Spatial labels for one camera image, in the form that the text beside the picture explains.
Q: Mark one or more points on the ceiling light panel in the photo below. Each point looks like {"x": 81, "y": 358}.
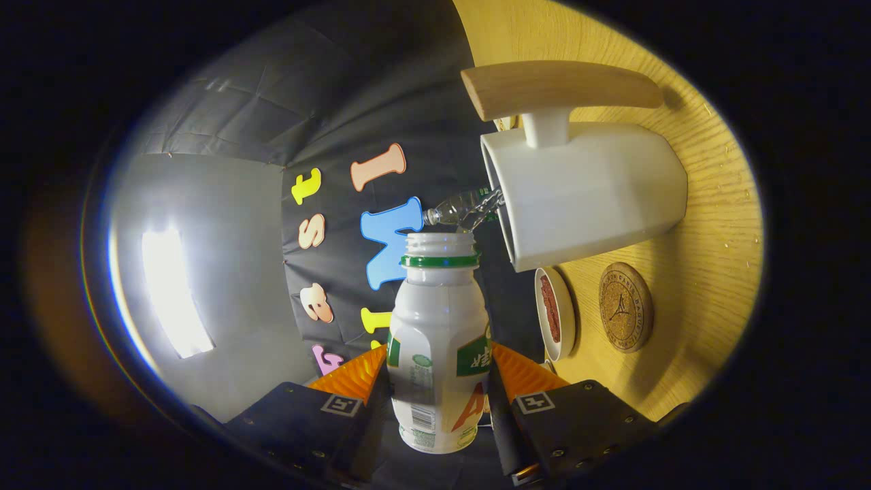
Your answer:
{"x": 173, "y": 292}

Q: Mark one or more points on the wooden table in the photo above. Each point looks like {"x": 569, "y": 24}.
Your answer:
{"x": 708, "y": 286}

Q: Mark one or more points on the black backdrop cloth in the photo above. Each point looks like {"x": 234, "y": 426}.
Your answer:
{"x": 238, "y": 102}

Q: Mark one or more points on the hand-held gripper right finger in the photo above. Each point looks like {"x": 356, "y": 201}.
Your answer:
{"x": 503, "y": 432}

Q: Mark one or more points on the round white plate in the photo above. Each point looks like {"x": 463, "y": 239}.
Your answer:
{"x": 566, "y": 320}

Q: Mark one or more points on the red meat slice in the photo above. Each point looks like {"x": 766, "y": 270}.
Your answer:
{"x": 550, "y": 309}

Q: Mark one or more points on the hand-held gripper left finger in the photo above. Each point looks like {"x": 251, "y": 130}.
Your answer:
{"x": 364, "y": 442}

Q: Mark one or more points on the white juice bottle green label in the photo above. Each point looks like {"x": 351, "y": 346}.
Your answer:
{"x": 435, "y": 320}

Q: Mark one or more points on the round cork coaster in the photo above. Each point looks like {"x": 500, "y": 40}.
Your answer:
{"x": 626, "y": 307}

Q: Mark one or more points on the clear plastic water bottle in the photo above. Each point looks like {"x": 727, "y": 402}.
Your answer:
{"x": 452, "y": 207}

